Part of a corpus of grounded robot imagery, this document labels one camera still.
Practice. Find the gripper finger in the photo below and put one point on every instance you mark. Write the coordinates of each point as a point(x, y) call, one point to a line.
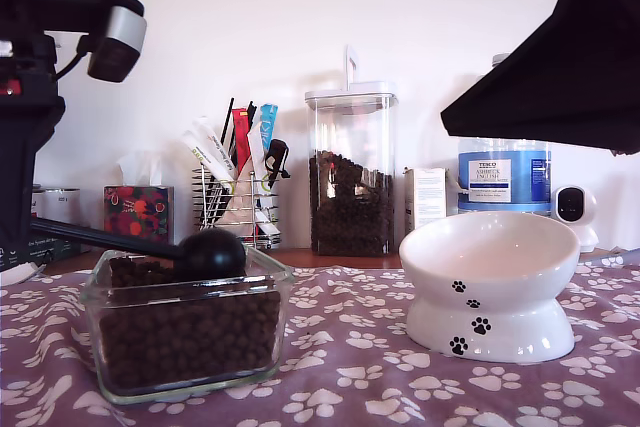
point(20, 157)
point(545, 52)
point(12, 242)
point(575, 119)

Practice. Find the black plastic measuring scoop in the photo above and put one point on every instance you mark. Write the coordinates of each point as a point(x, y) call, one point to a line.
point(215, 252)

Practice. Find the square glass food container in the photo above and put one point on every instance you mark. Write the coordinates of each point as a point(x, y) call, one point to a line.
point(190, 394)

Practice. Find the white paw print cat bowl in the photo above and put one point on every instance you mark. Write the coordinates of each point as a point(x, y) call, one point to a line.
point(490, 257)

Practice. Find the brown cat food kibble pile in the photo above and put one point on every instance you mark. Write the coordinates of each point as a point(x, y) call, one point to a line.
point(190, 337)
point(350, 217)

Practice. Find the white tin red label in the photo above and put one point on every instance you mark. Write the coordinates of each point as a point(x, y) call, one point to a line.
point(38, 202)

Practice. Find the plain white tin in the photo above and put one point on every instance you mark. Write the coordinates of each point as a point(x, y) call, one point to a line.
point(62, 204)

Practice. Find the large clear water bottle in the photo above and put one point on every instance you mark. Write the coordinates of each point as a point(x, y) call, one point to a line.
point(500, 182)

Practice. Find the white tissue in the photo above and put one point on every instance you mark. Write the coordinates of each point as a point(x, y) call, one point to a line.
point(140, 169)

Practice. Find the floral tissue box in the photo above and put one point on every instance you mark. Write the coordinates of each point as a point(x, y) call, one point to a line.
point(137, 212)

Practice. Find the small white cardboard box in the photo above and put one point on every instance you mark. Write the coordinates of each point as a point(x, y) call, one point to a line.
point(425, 197)

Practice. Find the white sachet green print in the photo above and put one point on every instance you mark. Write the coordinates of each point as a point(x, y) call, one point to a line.
point(205, 157)

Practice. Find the white paper sachet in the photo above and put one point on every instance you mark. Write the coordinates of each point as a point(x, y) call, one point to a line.
point(207, 129)

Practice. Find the tall clear jar white lid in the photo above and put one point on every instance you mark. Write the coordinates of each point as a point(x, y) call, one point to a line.
point(350, 122)

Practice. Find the thin black stick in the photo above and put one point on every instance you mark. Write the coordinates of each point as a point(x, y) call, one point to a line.
point(227, 119)

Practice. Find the red sachet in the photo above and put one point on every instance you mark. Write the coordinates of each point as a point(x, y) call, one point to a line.
point(242, 142)

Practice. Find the long white sachet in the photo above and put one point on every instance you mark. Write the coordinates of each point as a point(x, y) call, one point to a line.
point(256, 152)

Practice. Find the blue sachet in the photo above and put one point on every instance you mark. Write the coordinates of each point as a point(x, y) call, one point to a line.
point(268, 119)

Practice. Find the black plastic clip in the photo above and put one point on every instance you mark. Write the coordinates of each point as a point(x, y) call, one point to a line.
point(276, 151)

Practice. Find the purple paw print cloth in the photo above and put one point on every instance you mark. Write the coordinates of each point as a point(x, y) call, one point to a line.
point(350, 372)

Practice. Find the small white round camera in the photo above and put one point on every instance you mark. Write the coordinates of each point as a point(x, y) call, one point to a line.
point(585, 207)

